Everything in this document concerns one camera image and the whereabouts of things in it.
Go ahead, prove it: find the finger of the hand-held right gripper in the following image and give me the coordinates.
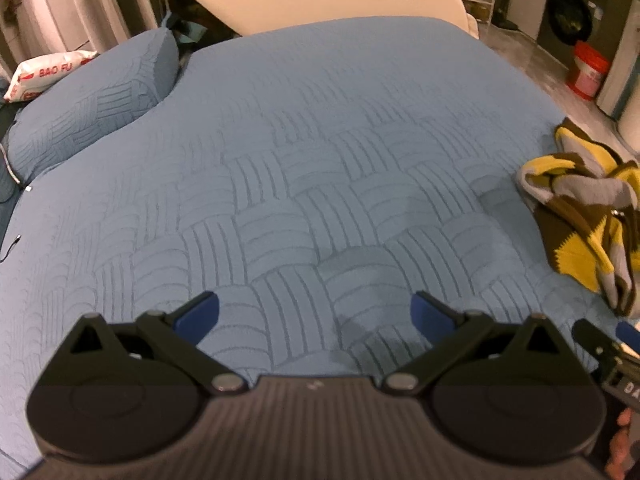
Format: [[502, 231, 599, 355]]
[[572, 316, 622, 367], [615, 320, 640, 357]]

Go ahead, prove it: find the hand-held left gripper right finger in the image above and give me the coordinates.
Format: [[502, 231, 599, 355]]
[[383, 290, 572, 396]]

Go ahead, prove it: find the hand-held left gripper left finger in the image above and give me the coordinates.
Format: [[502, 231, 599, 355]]
[[65, 291, 248, 396]]

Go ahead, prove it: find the striped yellow brown grey sweater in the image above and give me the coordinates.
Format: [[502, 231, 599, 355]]
[[517, 117, 640, 317]]

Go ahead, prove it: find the person's right hand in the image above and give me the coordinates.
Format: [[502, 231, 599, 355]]
[[606, 406, 640, 480]]

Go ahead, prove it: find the blue quilted bedspread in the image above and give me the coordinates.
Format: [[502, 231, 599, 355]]
[[0, 16, 640, 466]]

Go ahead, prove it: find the blue quilted pillow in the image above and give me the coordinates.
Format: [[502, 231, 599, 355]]
[[7, 27, 182, 186]]

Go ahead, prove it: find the red plastic bucket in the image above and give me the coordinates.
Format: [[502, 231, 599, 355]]
[[565, 41, 612, 101]]

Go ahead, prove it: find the tall white cabinet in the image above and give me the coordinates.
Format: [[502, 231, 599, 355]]
[[597, 0, 640, 121]]

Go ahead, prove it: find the teal cloth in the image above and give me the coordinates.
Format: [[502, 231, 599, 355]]
[[160, 12, 211, 56]]

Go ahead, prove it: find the white red printed bag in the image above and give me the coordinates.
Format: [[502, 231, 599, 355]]
[[4, 51, 101, 103]]

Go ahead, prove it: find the dark grey washing machine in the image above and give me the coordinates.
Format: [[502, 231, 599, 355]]
[[537, 0, 613, 68]]

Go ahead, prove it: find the pale curtain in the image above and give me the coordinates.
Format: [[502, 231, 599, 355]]
[[0, 0, 161, 78]]

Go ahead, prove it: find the black cable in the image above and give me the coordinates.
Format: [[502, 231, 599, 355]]
[[0, 234, 22, 264]]

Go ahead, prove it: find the white-tipped cable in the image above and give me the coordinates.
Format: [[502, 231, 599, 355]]
[[0, 142, 33, 193]]

